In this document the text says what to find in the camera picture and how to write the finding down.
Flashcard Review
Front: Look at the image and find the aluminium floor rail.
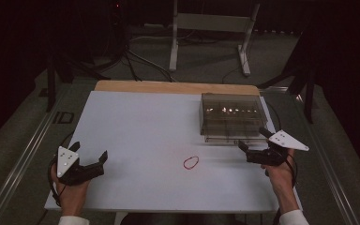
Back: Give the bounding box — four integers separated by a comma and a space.
293, 93, 360, 225
0, 90, 68, 225

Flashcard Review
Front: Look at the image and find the white table board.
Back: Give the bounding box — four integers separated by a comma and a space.
44, 90, 303, 214

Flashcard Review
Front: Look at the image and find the black floor cable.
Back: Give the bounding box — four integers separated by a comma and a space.
123, 48, 176, 83

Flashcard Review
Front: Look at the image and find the black tripod stand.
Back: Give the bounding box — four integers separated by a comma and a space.
45, 52, 111, 113
257, 27, 318, 125

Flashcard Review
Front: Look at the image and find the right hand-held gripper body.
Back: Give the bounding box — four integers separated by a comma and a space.
247, 129, 309, 167

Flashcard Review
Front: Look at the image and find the person's left hand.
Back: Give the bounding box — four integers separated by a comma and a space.
50, 163, 92, 210

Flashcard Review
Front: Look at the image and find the white metal stand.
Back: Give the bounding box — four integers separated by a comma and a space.
168, 0, 261, 77

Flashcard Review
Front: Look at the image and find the red string loop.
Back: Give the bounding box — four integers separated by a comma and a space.
183, 156, 200, 171

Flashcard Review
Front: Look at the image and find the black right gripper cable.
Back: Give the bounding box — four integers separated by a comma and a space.
285, 153, 298, 188

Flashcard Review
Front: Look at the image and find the smoky clear drawer organizer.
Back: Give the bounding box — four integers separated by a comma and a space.
199, 92, 268, 145

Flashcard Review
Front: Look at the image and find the person's right hand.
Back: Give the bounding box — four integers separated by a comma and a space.
261, 149, 295, 201

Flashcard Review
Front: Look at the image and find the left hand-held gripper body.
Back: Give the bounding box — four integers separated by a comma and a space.
55, 145, 105, 187

